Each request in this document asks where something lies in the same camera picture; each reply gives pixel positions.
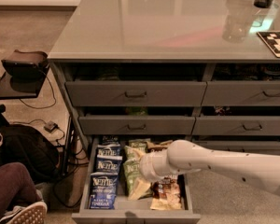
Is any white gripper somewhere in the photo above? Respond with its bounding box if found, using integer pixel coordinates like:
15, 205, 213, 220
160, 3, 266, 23
128, 148, 177, 201

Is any black power adapter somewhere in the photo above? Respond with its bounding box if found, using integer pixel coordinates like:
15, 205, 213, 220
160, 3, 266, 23
44, 121, 58, 133

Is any black floor cable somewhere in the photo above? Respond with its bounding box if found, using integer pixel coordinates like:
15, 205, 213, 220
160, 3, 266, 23
18, 72, 58, 110

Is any grey drawer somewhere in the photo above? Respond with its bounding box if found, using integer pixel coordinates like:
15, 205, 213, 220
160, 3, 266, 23
202, 81, 280, 106
78, 115, 195, 135
195, 141, 280, 156
192, 116, 280, 136
65, 80, 206, 106

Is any front blue Kettle chip bag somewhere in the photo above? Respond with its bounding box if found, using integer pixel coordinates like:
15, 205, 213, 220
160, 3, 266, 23
89, 172, 118, 209

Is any green jalapeno chip bag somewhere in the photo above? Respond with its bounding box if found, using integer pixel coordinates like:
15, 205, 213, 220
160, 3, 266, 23
124, 139, 149, 159
123, 159, 152, 199

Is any black device on side table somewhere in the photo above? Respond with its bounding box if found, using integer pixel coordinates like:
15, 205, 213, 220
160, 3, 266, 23
2, 49, 49, 79

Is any white soled sneaker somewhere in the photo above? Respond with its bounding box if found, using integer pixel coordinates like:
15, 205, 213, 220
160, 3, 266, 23
0, 201, 48, 224

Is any grey drawer cabinet counter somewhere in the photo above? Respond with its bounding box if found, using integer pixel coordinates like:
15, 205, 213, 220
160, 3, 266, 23
48, 0, 280, 224

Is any rear blue Kettle chip bag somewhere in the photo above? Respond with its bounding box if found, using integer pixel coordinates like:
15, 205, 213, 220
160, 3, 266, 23
97, 144, 120, 156

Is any middle left grey drawer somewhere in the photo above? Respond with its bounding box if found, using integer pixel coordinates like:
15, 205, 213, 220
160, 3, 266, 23
78, 115, 195, 135

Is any brown sea salt bag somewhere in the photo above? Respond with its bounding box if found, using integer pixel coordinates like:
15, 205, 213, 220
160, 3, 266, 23
147, 140, 173, 152
150, 175, 182, 211

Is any dark glass side table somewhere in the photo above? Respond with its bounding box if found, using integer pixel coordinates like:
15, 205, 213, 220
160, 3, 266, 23
0, 73, 46, 100

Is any top left grey drawer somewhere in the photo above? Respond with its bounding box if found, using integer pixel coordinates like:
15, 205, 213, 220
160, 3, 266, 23
65, 80, 206, 106

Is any rear brown sea salt bag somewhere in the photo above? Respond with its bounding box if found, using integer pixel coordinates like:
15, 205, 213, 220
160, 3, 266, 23
147, 140, 173, 152

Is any bottom right grey drawer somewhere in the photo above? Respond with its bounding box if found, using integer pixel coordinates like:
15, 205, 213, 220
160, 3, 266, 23
195, 141, 280, 156

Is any middle right grey drawer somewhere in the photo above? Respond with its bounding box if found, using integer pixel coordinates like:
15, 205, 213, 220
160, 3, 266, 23
192, 116, 280, 136

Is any open bottom left drawer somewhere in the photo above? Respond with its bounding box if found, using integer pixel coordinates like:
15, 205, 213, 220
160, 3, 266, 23
72, 137, 201, 224

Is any front brown sea salt bag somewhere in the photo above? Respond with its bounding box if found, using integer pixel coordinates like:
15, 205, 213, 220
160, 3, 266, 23
150, 175, 182, 211

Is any black backpack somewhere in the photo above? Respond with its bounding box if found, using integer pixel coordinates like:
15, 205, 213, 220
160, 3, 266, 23
0, 124, 59, 183

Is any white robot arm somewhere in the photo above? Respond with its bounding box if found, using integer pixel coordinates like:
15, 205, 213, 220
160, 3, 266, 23
132, 140, 280, 200

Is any black white checker tag board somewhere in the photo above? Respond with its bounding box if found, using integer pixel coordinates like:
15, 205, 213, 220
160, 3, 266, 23
257, 31, 280, 58

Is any seated person maroon leg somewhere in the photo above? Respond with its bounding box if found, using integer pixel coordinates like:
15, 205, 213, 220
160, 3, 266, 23
0, 162, 41, 218

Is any top right grey drawer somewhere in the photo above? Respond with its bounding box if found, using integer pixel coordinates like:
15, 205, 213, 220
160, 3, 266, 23
202, 81, 280, 106

